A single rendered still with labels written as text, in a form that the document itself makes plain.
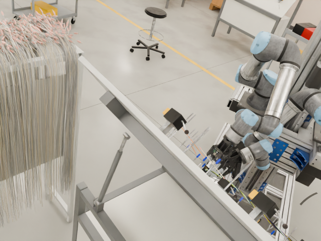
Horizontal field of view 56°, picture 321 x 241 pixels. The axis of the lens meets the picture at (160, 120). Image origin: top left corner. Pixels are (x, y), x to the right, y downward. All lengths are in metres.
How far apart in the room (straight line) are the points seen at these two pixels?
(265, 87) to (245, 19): 4.08
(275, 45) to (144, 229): 1.10
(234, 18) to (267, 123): 4.75
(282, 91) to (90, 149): 2.01
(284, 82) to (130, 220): 1.01
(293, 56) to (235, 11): 4.57
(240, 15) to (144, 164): 3.87
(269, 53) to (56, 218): 1.90
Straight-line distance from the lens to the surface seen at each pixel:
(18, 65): 1.38
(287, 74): 1.56
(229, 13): 6.17
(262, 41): 1.57
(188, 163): 0.71
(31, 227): 2.52
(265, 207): 0.88
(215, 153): 1.39
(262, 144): 1.62
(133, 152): 3.06
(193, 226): 1.67
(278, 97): 1.52
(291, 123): 2.22
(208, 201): 0.82
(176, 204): 1.72
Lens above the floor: 2.14
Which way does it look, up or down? 37 degrees down
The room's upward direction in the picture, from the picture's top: 16 degrees clockwise
